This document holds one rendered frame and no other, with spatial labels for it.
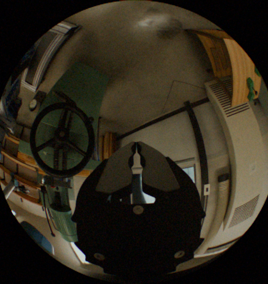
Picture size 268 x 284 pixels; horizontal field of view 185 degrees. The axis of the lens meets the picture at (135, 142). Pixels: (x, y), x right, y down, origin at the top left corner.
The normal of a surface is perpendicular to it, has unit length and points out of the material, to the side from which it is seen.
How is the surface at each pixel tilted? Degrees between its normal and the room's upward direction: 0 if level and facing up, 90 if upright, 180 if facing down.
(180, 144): 90
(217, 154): 90
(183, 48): 0
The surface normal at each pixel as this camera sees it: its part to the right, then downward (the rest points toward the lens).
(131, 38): 0.04, 0.94
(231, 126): -0.70, -0.22
